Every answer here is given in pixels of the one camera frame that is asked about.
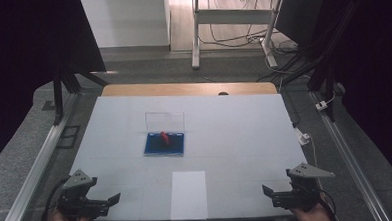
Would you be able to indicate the white paper sheet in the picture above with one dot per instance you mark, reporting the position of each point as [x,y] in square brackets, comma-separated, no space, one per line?
[188,196]

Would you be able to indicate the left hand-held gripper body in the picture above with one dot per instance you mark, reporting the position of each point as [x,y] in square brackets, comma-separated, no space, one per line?
[75,206]

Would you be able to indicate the black metal stand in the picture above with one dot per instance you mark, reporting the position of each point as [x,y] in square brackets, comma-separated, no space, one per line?
[326,78]
[58,96]

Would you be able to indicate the aluminium rail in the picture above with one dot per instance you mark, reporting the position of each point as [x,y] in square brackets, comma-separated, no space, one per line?
[39,164]
[349,160]

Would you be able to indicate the blue ink pad box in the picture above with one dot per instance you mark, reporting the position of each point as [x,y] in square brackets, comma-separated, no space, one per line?
[164,146]

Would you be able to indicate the black curtain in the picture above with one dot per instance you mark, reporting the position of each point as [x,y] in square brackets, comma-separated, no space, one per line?
[22,64]
[372,66]

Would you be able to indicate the wooden table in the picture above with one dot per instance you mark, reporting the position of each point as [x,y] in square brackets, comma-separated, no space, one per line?
[183,89]

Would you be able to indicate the red stamp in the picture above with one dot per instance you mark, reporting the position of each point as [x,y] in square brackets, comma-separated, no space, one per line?
[165,137]

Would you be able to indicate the person's right hand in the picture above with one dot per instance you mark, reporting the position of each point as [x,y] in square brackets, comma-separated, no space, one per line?
[310,217]

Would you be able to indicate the white desk frame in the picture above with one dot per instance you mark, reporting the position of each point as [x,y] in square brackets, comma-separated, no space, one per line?
[233,17]

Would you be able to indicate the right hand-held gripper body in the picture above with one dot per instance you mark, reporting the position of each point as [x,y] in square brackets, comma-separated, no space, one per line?
[301,197]

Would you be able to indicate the white cabinet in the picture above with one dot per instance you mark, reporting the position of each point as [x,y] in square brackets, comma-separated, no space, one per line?
[126,23]

